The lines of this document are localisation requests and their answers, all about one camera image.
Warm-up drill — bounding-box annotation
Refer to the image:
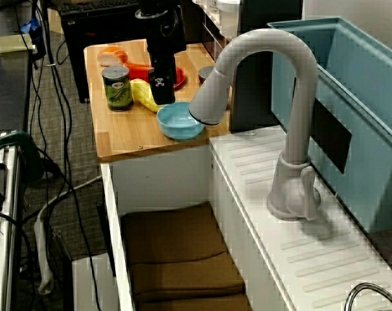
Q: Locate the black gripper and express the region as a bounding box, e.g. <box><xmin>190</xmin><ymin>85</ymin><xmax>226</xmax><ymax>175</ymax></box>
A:
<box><xmin>134</xmin><ymin>8</ymin><xmax>187</xmax><ymax>106</ymax></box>

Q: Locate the yellow toy corn cob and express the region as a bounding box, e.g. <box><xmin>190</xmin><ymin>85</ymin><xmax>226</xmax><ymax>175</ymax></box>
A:
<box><xmin>130</xmin><ymin>78</ymin><xmax>166</xmax><ymax>113</ymax></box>

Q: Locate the light blue bowl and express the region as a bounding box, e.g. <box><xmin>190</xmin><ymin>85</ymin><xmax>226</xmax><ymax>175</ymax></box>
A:
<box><xmin>156</xmin><ymin>101</ymin><xmax>205</xmax><ymax>141</ymax></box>

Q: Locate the green peas toy can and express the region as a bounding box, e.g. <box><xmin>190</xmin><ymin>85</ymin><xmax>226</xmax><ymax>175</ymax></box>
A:
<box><xmin>101</xmin><ymin>65</ymin><xmax>135</xmax><ymax>112</ymax></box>

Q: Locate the brown beans toy can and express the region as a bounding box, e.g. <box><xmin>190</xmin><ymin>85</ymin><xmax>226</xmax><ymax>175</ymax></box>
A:
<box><xmin>198</xmin><ymin>65</ymin><xmax>216</xmax><ymax>85</ymax></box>

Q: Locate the orange toy bread slice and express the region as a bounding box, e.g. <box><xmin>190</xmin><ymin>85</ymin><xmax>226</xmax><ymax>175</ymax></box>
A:
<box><xmin>97</xmin><ymin>47</ymin><xmax>129</xmax><ymax>67</ymax></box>

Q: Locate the white toy sink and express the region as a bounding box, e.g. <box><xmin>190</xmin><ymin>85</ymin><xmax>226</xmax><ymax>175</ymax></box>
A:
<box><xmin>100</xmin><ymin>125</ymin><xmax>392</xmax><ymax>311</ymax></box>

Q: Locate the black keyboard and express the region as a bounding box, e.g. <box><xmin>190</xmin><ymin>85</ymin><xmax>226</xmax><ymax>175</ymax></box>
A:
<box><xmin>58</xmin><ymin>0</ymin><xmax>141</xmax><ymax>14</ymax></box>

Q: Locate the gray toy faucet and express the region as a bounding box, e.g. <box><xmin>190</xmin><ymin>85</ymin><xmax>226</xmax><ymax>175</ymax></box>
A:
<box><xmin>188</xmin><ymin>28</ymin><xmax>322</xmax><ymax>222</ymax></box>

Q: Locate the brown cloth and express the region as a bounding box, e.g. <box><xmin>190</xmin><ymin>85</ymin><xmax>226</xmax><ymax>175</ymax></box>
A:
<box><xmin>120</xmin><ymin>201</ymin><xmax>252</xmax><ymax>311</ymax></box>

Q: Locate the green clamp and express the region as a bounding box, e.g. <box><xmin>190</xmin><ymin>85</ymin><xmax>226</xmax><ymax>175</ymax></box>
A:
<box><xmin>0</xmin><ymin>130</ymin><xmax>46</xmax><ymax>184</ymax></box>

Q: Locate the yellow paper note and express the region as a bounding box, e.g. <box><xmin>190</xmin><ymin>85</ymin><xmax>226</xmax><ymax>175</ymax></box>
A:
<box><xmin>0</xmin><ymin>33</ymin><xmax>34</xmax><ymax>54</ymax></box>

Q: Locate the white power strip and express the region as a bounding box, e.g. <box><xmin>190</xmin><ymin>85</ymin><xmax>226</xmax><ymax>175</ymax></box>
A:
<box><xmin>33</xmin><ymin>216</ymin><xmax>54</xmax><ymax>295</ymax></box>

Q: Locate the white box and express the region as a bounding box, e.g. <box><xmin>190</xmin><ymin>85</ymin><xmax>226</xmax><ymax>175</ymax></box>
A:
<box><xmin>71</xmin><ymin>252</ymin><xmax>119</xmax><ymax>311</ymax></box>

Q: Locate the teal plastic bin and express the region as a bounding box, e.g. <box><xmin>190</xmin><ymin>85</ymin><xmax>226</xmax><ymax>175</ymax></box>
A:
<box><xmin>266</xmin><ymin>16</ymin><xmax>392</xmax><ymax>234</ymax></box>

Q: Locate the steel pot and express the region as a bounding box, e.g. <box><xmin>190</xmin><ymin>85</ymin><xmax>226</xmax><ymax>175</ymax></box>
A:
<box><xmin>344</xmin><ymin>282</ymin><xmax>392</xmax><ymax>311</ymax></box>

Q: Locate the black cable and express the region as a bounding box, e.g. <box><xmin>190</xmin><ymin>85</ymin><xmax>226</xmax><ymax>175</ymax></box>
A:
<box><xmin>36</xmin><ymin>0</ymin><xmax>102</xmax><ymax>311</ymax></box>

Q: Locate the white cable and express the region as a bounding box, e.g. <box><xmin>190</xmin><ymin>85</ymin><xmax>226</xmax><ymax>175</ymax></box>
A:
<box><xmin>36</xmin><ymin>174</ymin><xmax>103</xmax><ymax>224</ymax></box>

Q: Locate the silver metal frame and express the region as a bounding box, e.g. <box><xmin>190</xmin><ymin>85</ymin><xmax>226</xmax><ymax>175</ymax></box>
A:
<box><xmin>0</xmin><ymin>131</ymin><xmax>23</xmax><ymax>311</ymax></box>

